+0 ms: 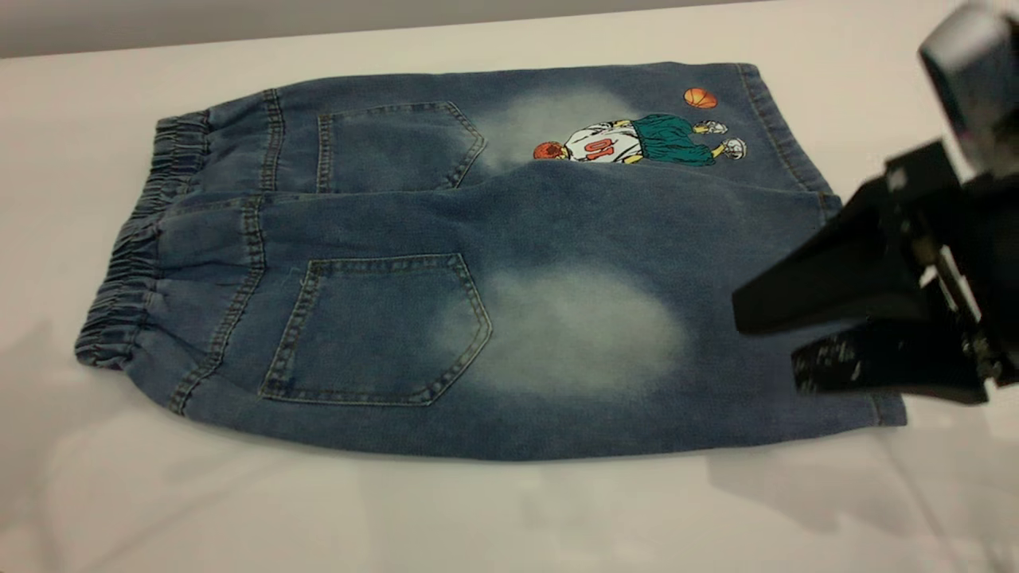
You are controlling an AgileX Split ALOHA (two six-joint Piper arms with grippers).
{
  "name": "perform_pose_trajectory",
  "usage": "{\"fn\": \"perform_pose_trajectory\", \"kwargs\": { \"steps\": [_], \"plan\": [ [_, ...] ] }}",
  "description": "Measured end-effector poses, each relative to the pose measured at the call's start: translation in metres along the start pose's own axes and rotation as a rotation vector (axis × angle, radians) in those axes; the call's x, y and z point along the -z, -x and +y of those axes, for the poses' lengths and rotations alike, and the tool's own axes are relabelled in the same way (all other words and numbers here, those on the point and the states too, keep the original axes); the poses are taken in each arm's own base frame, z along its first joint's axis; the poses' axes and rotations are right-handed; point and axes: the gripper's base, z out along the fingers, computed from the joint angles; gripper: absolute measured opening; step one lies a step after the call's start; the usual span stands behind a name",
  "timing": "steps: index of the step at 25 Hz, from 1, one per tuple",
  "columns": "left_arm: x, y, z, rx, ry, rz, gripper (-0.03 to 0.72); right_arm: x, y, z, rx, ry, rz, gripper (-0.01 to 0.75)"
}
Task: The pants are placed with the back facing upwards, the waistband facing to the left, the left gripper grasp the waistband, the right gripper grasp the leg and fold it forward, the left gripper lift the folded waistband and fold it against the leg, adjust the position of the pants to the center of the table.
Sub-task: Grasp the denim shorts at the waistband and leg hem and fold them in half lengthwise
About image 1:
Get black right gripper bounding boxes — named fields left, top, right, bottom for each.
left=731, top=141, right=1019, bottom=406

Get blue denim shorts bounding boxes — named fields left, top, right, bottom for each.
left=74, top=62, right=908, bottom=462

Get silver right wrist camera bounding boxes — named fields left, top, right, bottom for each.
left=918, top=2, right=1019, bottom=177

